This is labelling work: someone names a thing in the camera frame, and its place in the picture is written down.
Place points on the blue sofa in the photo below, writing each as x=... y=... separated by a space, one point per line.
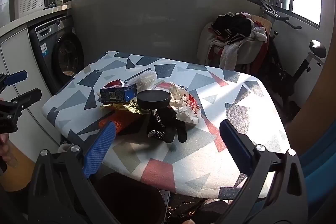
x=320 y=182

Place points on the grey washing machine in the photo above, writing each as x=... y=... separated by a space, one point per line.
x=65 y=56

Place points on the white plastic bag red print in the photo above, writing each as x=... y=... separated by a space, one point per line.
x=183 y=106

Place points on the beige chair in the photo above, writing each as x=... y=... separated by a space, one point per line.
x=250 y=52

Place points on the black striped garment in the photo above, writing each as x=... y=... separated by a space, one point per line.
x=231 y=23

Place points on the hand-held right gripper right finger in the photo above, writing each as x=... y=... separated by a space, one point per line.
x=236 y=146

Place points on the black dotted glove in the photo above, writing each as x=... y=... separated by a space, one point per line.
x=170 y=124

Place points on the white cup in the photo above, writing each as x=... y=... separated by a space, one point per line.
x=64 y=148

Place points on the gold foil wrapper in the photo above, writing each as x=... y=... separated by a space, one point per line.
x=126 y=108

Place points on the orange foam net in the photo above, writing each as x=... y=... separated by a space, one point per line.
x=118 y=120

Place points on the person's left hand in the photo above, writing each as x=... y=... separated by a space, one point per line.
x=4 y=146

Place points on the white crumpled cloth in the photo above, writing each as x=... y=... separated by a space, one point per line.
x=258 y=31

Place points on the black round lid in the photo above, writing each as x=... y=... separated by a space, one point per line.
x=153 y=99

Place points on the blue printed carton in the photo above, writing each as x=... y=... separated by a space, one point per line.
x=118 y=95

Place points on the white fleece garment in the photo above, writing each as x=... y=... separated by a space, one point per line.
x=231 y=54

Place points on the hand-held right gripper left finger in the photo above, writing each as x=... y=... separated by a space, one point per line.
x=101 y=148

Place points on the black exercise bike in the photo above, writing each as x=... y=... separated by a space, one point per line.
x=275 y=66

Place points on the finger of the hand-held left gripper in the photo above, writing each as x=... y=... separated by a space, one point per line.
x=15 y=77
x=26 y=98

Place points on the dark round trash bin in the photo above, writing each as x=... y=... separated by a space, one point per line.
x=131 y=200

